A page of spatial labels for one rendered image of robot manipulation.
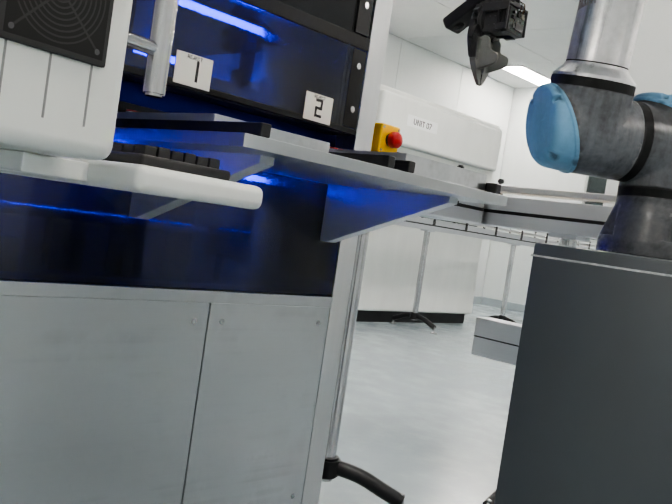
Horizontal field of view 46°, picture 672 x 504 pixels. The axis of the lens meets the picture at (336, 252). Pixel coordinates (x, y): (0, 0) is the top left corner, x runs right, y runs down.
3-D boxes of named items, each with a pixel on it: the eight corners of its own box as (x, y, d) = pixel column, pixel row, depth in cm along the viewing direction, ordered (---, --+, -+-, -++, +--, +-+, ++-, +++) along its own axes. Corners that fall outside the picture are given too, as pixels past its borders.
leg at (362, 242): (300, 475, 218) (341, 199, 215) (323, 471, 224) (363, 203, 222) (323, 486, 212) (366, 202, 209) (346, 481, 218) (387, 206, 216)
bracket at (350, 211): (319, 240, 181) (327, 184, 180) (328, 241, 183) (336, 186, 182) (439, 261, 157) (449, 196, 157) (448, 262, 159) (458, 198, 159)
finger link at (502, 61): (499, 85, 152) (506, 36, 151) (473, 85, 156) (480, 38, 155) (507, 88, 154) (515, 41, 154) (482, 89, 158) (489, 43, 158)
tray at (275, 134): (99, 130, 146) (102, 111, 146) (211, 153, 165) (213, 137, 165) (212, 135, 123) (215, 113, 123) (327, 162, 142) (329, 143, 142)
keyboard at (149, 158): (-44, 144, 110) (-42, 126, 110) (45, 159, 122) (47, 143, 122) (141, 164, 86) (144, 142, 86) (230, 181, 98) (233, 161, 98)
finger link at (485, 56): (490, 81, 149) (497, 32, 149) (464, 81, 153) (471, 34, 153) (499, 85, 152) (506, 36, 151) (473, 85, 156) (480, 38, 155)
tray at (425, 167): (276, 162, 164) (279, 146, 163) (360, 180, 182) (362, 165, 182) (403, 172, 140) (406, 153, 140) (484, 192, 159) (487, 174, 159)
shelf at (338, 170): (73, 136, 143) (74, 125, 143) (336, 188, 194) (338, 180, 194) (243, 146, 110) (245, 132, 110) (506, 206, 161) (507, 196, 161)
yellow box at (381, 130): (356, 150, 195) (360, 121, 195) (375, 155, 200) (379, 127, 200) (379, 152, 190) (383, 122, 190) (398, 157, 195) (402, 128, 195)
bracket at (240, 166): (128, 217, 144) (138, 146, 144) (142, 218, 146) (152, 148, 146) (248, 239, 121) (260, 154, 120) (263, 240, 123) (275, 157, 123)
